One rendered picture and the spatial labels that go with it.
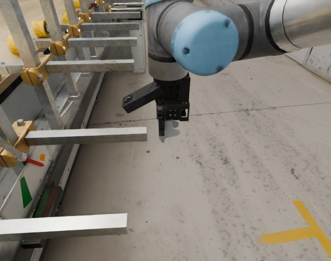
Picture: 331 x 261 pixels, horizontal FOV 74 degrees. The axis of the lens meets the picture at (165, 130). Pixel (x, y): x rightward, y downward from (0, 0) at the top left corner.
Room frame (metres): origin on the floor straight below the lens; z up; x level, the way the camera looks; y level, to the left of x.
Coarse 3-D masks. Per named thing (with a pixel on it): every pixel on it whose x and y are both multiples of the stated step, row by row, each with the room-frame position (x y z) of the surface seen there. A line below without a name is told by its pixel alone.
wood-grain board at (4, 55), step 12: (24, 0) 2.27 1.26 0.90; (36, 0) 2.27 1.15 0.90; (60, 0) 2.27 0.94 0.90; (0, 12) 1.77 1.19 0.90; (24, 12) 1.77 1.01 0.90; (36, 12) 1.77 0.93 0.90; (60, 12) 1.77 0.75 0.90; (0, 24) 1.44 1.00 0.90; (0, 36) 1.20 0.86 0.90; (36, 36) 1.20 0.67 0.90; (0, 48) 1.03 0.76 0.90; (0, 60) 0.88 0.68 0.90; (12, 60) 0.88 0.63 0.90; (0, 84) 0.68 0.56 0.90
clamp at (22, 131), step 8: (16, 128) 0.47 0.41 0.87; (24, 128) 0.47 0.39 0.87; (32, 128) 0.49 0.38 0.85; (24, 136) 0.45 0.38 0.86; (16, 144) 0.41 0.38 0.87; (24, 144) 0.44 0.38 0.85; (0, 152) 0.38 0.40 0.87; (8, 152) 0.39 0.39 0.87; (0, 160) 0.38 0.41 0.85; (8, 160) 0.38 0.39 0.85
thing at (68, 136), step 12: (36, 132) 0.47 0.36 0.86; (48, 132) 0.47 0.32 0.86; (60, 132) 0.47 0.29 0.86; (72, 132) 0.47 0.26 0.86; (84, 132) 0.47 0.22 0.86; (96, 132) 0.47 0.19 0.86; (108, 132) 0.47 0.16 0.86; (120, 132) 0.47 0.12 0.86; (132, 132) 0.47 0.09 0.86; (144, 132) 0.47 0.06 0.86; (36, 144) 0.45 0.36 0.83; (48, 144) 0.45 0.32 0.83
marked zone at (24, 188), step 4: (20, 180) 0.36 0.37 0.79; (24, 180) 0.37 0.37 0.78; (24, 184) 0.36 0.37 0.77; (24, 188) 0.36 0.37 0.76; (24, 192) 0.35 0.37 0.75; (28, 192) 0.36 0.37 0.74; (24, 196) 0.34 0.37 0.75; (28, 196) 0.35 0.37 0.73; (24, 200) 0.33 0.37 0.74; (28, 200) 0.35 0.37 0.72; (24, 204) 0.33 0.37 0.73
